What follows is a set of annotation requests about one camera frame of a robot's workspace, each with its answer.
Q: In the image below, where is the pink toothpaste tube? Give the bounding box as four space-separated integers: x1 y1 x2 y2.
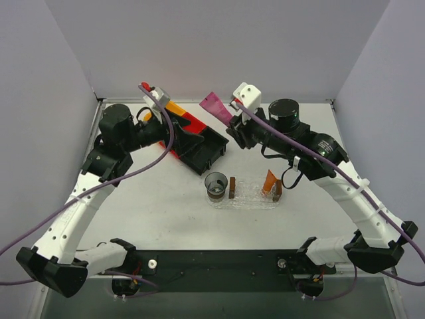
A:
199 92 232 127

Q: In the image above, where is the black plastic bin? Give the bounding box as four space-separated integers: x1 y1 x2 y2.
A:
179 126 229 175

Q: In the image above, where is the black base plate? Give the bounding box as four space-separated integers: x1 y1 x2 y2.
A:
111 249 336 297

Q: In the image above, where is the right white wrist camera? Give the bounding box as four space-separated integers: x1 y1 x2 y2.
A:
229 82 262 113

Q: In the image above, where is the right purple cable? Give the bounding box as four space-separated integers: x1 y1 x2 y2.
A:
234 102 425 287

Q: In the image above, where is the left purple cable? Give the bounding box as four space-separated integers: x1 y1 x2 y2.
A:
0 84 175 286

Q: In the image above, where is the orange toothpaste tube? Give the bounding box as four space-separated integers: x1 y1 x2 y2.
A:
261 169 278 195

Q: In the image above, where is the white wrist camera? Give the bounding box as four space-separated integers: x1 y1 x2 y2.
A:
139 82 171 124
229 82 262 113

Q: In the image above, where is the clear textured oval tray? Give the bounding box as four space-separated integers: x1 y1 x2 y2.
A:
205 185 282 211

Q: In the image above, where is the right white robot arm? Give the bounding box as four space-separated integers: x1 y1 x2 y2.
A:
226 99 418 274

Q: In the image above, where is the red plastic bin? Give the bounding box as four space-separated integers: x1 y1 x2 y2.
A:
166 110 201 158

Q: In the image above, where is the glass cup with brown band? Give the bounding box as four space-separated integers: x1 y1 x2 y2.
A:
204 171 228 201

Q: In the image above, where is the clear holder with wooden ends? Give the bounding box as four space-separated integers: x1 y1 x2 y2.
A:
228 177 283 203

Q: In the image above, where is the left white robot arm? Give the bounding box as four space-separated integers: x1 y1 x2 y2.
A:
16 104 206 298

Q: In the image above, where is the purple cable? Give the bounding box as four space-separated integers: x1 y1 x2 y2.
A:
0 84 175 286
234 102 425 287

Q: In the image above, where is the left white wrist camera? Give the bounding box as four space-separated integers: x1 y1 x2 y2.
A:
139 82 171 124

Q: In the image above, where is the yellow plastic bin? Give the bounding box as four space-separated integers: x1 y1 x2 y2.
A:
143 101 187 122

